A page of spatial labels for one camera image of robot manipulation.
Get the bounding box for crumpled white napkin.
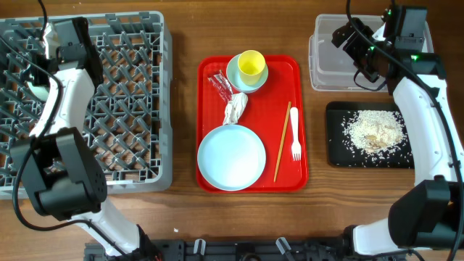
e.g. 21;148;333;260
223;92;248;125

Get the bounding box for red sauce packet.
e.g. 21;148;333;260
207;70;233;102

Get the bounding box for white plastic fork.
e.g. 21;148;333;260
290;107;302;161

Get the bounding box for small light green saucer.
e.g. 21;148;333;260
226;54;269;94

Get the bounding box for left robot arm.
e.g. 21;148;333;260
10;17;163;260

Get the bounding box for clear plastic bin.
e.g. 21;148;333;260
308;14;436;93

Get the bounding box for light green bowl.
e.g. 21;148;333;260
27;82;49;102

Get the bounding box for pile of rice waste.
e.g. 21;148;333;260
340;110;413;167

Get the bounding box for large light blue plate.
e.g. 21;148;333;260
197;125;267;191

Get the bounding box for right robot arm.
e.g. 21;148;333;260
332;4;463;260

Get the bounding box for yellow plastic cup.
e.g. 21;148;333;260
238;50;266;86

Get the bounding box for grey dishwasher rack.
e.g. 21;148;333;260
1;11;173;199

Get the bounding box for black plastic tray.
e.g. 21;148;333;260
326;101;414;169

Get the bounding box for wooden chopstick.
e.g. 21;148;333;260
273;101;291;183

